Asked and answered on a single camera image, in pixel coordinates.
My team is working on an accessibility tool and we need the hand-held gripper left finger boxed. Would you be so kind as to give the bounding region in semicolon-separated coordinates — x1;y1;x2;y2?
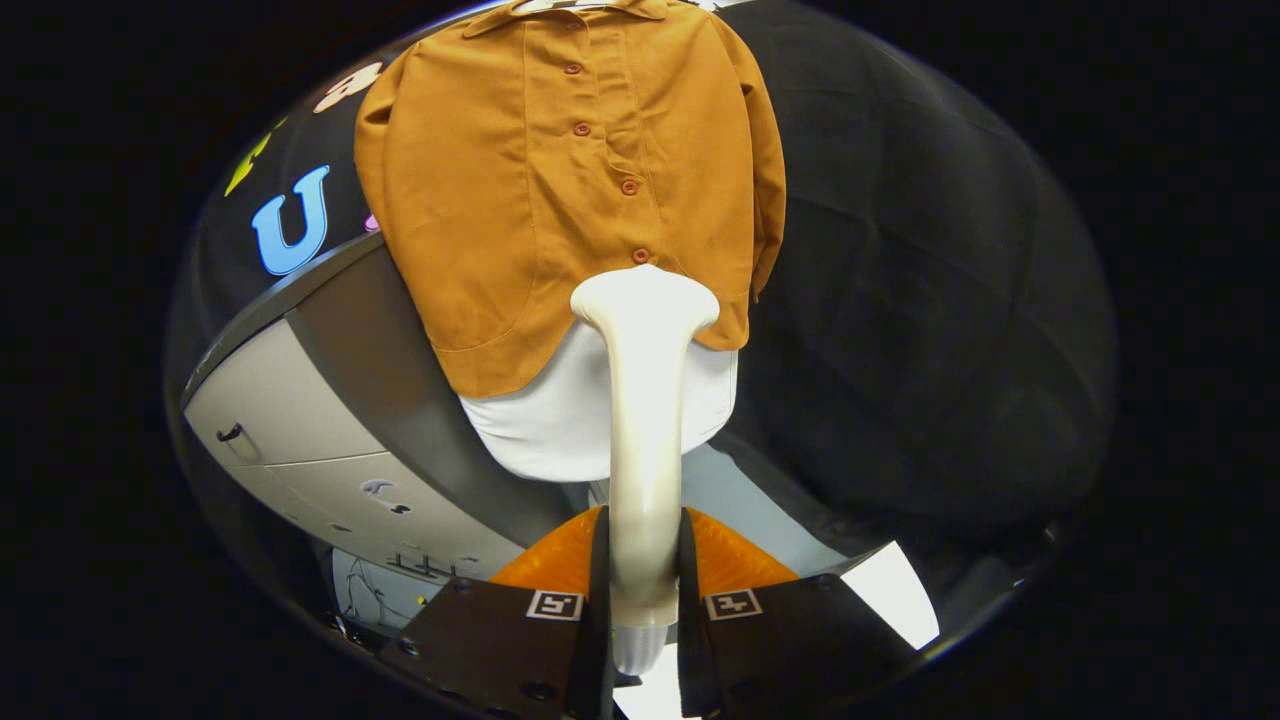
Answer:
375;505;613;720

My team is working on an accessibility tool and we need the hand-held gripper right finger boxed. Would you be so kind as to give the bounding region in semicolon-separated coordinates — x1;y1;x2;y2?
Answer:
678;507;921;720

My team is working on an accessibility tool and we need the white garment steamer hose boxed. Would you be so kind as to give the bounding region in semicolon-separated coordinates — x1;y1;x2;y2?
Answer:
612;624;669;677

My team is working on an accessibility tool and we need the white garment steamer head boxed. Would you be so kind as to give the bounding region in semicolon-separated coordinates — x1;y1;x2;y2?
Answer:
570;265;721;631

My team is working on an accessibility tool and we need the orange button-up shirt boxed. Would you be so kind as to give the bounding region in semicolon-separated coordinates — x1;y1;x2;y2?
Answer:
353;0;788;399

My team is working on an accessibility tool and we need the grey cabinet with drawers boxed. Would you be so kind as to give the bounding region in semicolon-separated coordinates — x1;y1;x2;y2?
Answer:
183;235;591;611

